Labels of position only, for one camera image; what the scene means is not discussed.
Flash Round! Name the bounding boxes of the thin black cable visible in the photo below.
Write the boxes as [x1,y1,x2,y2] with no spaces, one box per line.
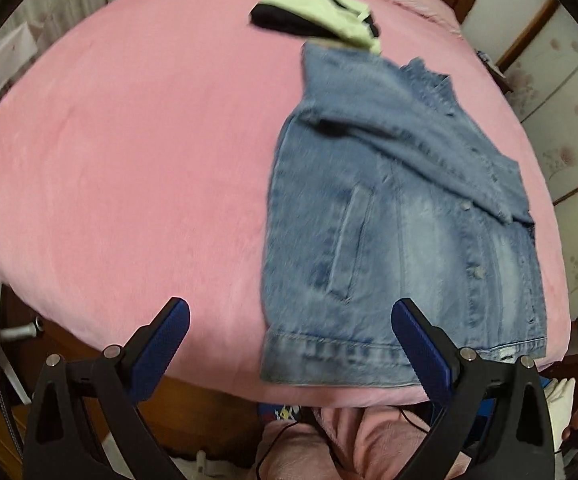
[254,407,434,480]

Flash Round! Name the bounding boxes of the white printed box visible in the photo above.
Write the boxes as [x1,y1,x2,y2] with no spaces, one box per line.
[0,25,45,106]

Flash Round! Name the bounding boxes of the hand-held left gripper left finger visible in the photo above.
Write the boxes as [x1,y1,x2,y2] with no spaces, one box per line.
[22,297,191,480]

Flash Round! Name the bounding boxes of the white cloth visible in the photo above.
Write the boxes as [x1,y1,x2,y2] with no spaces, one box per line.
[541,377,577,443]

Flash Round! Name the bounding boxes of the person's pink clothing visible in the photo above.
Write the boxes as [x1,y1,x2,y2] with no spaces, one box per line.
[259,405,470,480]

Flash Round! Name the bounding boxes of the wooden nightstand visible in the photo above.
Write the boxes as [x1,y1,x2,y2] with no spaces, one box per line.
[474,47,514,96]

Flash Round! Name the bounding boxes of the blue denim jacket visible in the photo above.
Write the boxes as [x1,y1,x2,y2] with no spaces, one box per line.
[259,42,550,390]

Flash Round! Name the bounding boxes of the floral wardrobe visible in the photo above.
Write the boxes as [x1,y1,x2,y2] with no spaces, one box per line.
[464,0,578,321]

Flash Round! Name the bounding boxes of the green and black folded garment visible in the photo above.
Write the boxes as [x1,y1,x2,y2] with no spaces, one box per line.
[248,0,384,56]

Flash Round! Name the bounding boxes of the white curtain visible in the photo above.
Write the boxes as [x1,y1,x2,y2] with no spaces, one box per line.
[0,0,95,126]

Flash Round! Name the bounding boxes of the pink bed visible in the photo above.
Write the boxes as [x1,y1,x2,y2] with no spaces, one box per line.
[0,0,570,411]

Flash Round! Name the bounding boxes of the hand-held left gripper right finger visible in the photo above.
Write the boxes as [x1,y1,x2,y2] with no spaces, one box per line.
[391,298,557,480]

